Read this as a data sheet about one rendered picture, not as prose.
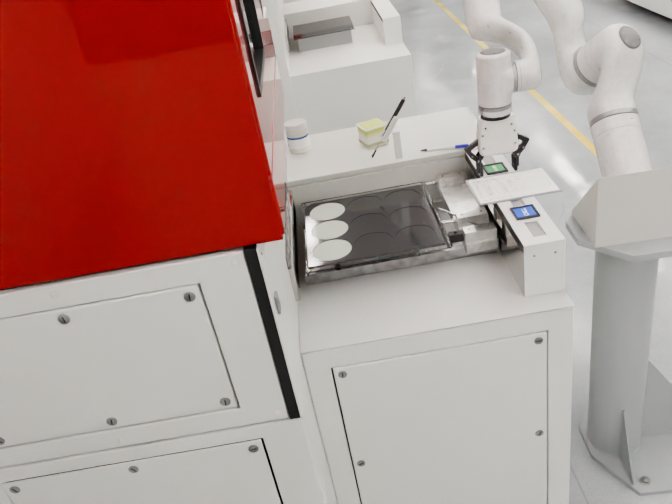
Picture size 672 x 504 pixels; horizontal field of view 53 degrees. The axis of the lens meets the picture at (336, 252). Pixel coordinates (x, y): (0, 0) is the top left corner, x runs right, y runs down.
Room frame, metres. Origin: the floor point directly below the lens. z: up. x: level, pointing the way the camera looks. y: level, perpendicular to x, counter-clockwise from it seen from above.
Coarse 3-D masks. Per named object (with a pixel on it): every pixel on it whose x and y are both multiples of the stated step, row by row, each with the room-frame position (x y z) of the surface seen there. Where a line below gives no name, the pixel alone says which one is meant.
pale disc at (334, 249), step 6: (330, 240) 1.53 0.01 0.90; (336, 240) 1.52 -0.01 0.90; (342, 240) 1.52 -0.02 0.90; (318, 246) 1.51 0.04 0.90; (324, 246) 1.50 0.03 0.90; (330, 246) 1.50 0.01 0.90; (336, 246) 1.49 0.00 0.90; (342, 246) 1.49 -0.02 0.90; (348, 246) 1.48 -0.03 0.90; (318, 252) 1.48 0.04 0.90; (324, 252) 1.47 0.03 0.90; (330, 252) 1.47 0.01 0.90; (336, 252) 1.46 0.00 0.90; (342, 252) 1.46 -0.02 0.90; (348, 252) 1.45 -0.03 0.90; (318, 258) 1.45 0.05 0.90; (324, 258) 1.44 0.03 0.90; (330, 258) 1.44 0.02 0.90; (336, 258) 1.43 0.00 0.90
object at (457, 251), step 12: (432, 252) 1.45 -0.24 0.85; (444, 252) 1.45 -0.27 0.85; (456, 252) 1.45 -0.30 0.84; (480, 252) 1.45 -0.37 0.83; (360, 264) 1.46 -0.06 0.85; (372, 264) 1.45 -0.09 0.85; (384, 264) 1.45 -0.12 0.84; (396, 264) 1.45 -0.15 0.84; (408, 264) 1.45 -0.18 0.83; (420, 264) 1.45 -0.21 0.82; (312, 276) 1.46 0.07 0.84; (324, 276) 1.46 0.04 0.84; (336, 276) 1.46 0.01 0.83; (348, 276) 1.46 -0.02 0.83
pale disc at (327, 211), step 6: (324, 204) 1.74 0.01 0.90; (330, 204) 1.73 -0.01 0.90; (336, 204) 1.73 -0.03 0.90; (312, 210) 1.72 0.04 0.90; (318, 210) 1.71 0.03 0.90; (324, 210) 1.70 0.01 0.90; (330, 210) 1.70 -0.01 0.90; (336, 210) 1.69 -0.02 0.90; (342, 210) 1.68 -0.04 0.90; (312, 216) 1.68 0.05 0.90; (318, 216) 1.67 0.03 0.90; (324, 216) 1.67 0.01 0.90; (330, 216) 1.66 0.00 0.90; (336, 216) 1.65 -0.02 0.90
